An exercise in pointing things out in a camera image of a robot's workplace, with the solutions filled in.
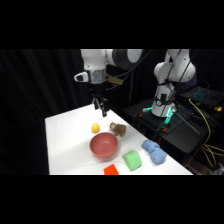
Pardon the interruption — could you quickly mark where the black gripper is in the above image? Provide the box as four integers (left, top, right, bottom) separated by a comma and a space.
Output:
88, 81, 111, 118

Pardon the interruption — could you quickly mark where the green foam triangle block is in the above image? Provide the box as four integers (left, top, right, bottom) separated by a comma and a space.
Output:
121, 149, 143, 172

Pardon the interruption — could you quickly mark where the pink bowl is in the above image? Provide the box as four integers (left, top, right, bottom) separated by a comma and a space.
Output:
89, 131, 120, 159

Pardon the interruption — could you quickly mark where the yellow ball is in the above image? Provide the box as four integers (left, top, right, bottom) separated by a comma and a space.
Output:
91, 123, 101, 134

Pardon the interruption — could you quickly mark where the brown plush toy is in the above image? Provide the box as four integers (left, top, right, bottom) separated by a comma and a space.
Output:
109, 121, 128, 138

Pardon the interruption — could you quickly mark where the orange foam block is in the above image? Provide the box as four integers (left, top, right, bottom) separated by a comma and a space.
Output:
103, 163, 121, 176

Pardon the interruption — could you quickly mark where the blue plush toy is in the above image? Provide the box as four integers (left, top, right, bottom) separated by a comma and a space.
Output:
141, 139, 168, 165

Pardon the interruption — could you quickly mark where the black robot stand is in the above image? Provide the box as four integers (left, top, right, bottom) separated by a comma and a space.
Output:
123, 97, 224, 165

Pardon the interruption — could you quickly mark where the black laptop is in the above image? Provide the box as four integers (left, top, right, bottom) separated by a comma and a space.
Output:
180, 85, 224, 109

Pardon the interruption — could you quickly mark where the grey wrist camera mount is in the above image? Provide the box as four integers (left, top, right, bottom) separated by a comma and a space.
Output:
87, 69, 108, 84

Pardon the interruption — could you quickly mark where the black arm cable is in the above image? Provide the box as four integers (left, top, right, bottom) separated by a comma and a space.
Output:
112, 49, 152, 80

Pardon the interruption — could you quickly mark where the yellow cable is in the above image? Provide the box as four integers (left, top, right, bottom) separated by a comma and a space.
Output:
187, 98, 224, 169

